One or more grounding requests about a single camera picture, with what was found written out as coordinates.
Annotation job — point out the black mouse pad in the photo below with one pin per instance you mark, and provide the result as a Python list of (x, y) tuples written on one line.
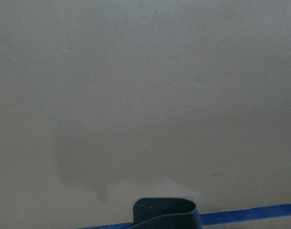
[(165, 213)]

